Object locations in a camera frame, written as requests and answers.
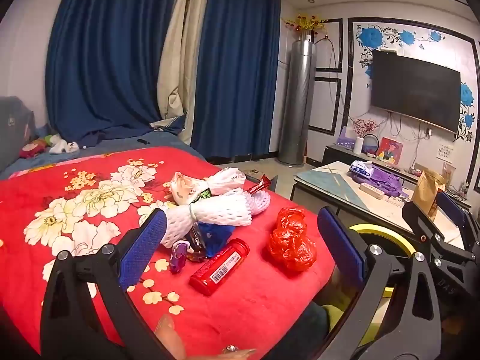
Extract blue curtain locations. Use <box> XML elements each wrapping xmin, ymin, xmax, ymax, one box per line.
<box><xmin>190</xmin><ymin>0</ymin><xmax>282</xmax><ymax>158</ymax></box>
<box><xmin>45</xmin><ymin>0</ymin><xmax>188</xmax><ymax>147</ymax></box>

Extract white tissue pack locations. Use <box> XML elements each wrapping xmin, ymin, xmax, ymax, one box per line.
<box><xmin>350</xmin><ymin>160</ymin><xmax>383</xmax><ymax>177</ymax></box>

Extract colourful painting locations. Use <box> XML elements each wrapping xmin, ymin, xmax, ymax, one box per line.
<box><xmin>376</xmin><ymin>137</ymin><xmax>404</xmax><ymax>166</ymax></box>

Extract brown paper bag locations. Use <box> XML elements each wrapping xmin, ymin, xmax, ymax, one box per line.
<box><xmin>412</xmin><ymin>169</ymin><xmax>447</xmax><ymax>222</ymax></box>

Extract marble-top coffee table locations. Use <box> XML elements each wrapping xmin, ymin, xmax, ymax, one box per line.
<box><xmin>290</xmin><ymin>160</ymin><xmax>466</xmax><ymax>244</ymax></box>

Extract grey cushion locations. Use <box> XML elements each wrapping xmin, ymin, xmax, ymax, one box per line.
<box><xmin>0</xmin><ymin>95</ymin><xmax>36</xmax><ymax>173</ymax></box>

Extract beige power strip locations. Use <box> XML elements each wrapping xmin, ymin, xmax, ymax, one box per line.
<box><xmin>359</xmin><ymin>182</ymin><xmax>385</xmax><ymax>199</ymax></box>

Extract silver cylindrical air conditioner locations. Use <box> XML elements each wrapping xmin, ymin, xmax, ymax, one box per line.
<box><xmin>277</xmin><ymin>39</ymin><xmax>317</xmax><ymax>166</ymax></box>

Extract yellow artificial flowers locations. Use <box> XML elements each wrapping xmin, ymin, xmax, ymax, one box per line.
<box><xmin>283</xmin><ymin>13</ymin><xmax>331</xmax><ymax>42</ymax></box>

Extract red floral blanket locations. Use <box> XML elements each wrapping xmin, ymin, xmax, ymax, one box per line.
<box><xmin>0</xmin><ymin>146</ymin><xmax>336</xmax><ymax>357</ymax></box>

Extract black wall television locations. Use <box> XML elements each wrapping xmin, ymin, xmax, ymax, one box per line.
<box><xmin>369</xmin><ymin>50</ymin><xmax>462</xmax><ymax>134</ymax></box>

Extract purple wrapper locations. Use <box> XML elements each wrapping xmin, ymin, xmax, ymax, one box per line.
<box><xmin>169</xmin><ymin>242</ymin><xmax>188</xmax><ymax>274</ymax></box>

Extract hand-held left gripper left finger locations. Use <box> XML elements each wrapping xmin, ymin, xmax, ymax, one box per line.
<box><xmin>40</xmin><ymin>208</ymin><xmax>178</xmax><ymax>360</ymax></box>

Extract small clear packet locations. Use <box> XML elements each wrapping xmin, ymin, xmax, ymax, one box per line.
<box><xmin>442</xmin><ymin>162</ymin><xmax>457</xmax><ymax>186</ymax></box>

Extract blue plastic wrapper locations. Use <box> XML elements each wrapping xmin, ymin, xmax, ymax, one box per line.
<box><xmin>197</xmin><ymin>221</ymin><xmax>235</xmax><ymax>257</ymax></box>

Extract beige curtain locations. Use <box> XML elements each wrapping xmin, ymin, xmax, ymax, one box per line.
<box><xmin>155</xmin><ymin>0</ymin><xmax>214</xmax><ymax>136</ymax></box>

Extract person's left hand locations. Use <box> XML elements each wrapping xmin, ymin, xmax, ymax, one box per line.
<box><xmin>155</xmin><ymin>314</ymin><xmax>257</xmax><ymax>360</ymax></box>

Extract red cylindrical bottle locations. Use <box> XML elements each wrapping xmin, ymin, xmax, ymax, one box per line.
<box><xmin>188</xmin><ymin>238</ymin><xmax>250</xmax><ymax>297</ymax></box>

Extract red snack wrapper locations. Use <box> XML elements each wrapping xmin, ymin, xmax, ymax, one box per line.
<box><xmin>245</xmin><ymin>174</ymin><xmax>271</xmax><ymax>196</ymax></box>

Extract blue bed sheet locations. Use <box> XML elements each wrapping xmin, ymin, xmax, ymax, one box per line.
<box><xmin>0</xmin><ymin>122</ymin><xmax>207</xmax><ymax>181</ymax></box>

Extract red stuffed toy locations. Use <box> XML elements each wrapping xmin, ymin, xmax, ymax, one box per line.
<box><xmin>19</xmin><ymin>139</ymin><xmax>49</xmax><ymax>159</ymax></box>

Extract brown clear wrapper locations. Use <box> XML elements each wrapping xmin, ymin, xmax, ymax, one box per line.
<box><xmin>185</xmin><ymin>225</ymin><xmax>209</xmax><ymax>263</ymax></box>

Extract white foam net bundle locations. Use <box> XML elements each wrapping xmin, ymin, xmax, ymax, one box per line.
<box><xmin>160</xmin><ymin>189</ymin><xmax>265</xmax><ymax>248</ymax></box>

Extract red dried flowers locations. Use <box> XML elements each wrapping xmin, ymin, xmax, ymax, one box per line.
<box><xmin>350</xmin><ymin>118</ymin><xmax>379</xmax><ymax>139</ymax></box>

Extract round frame ornament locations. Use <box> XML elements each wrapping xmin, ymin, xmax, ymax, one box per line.
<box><xmin>362</xmin><ymin>134</ymin><xmax>379</xmax><ymax>158</ymax></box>

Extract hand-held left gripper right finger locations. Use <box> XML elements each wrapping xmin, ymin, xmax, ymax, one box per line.
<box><xmin>315</xmin><ymin>206</ymin><xmax>443</xmax><ymax>360</ymax></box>

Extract white plastic bag orange print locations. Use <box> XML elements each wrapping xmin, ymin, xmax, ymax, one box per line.
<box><xmin>170</xmin><ymin>167</ymin><xmax>246</xmax><ymax>205</ymax></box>

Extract red plastic bag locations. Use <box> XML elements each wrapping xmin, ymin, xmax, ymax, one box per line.
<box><xmin>267</xmin><ymin>208</ymin><xmax>317</xmax><ymax>272</ymax></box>

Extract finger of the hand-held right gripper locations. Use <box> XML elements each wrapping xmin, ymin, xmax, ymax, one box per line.
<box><xmin>402</xmin><ymin>200</ymin><xmax>466</xmax><ymax>257</ymax></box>
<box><xmin>436</xmin><ymin>191</ymin><xmax>480</xmax><ymax>242</ymax></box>

